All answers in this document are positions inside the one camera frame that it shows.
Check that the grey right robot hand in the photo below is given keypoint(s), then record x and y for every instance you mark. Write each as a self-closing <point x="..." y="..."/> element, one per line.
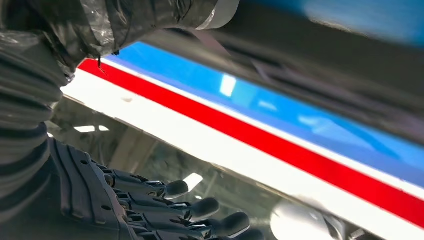
<point x="99" y="20"/>

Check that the white car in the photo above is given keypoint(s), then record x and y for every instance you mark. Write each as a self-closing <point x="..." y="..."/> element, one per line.
<point x="165" y="132"/>

